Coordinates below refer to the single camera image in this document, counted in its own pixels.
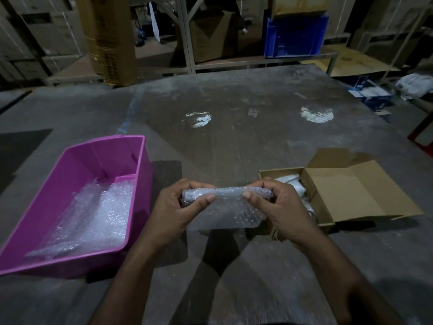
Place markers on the person's right hand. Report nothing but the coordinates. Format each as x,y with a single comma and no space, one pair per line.
291,216

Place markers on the person's left hand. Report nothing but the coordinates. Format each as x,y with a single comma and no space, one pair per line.
169,216

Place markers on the clear bubble wrap sheet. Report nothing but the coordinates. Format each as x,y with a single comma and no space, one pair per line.
230,209
287,179

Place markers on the small brown cardboard box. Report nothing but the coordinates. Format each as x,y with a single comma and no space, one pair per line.
362,189

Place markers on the pile of bubble wrap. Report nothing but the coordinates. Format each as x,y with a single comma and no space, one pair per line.
91,220

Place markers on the person's left forearm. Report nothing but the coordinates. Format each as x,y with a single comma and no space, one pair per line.
128,291

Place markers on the person's right forearm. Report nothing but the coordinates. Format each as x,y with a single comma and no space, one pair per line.
341,287

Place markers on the blue and white product box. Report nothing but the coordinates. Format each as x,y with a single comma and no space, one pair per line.
372,99

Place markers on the dark blue product box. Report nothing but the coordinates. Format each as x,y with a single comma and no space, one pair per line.
358,82

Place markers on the flattened printed cardboard sheet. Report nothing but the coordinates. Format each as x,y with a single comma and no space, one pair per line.
351,61

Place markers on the tall narrow cardboard carton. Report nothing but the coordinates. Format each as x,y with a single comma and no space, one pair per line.
108,40

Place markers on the flat cardboard sheet with tape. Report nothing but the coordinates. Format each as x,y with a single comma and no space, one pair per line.
299,5

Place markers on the pink plastic bin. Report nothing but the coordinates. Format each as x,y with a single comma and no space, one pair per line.
101,152

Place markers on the red plastic chair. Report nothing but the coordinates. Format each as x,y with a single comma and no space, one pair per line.
423,135

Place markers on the blue plastic crate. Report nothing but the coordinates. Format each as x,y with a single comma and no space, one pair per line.
296,37

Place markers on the small dark object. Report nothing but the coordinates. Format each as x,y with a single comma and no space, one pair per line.
140,38

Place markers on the white plastic bag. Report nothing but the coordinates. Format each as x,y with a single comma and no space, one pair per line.
416,85

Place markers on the grey metal storage rack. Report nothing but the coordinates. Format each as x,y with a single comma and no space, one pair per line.
185,33

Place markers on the open brown carton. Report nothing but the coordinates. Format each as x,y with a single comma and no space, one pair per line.
211,37

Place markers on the white paper sheet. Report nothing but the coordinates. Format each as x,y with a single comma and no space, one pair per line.
155,21

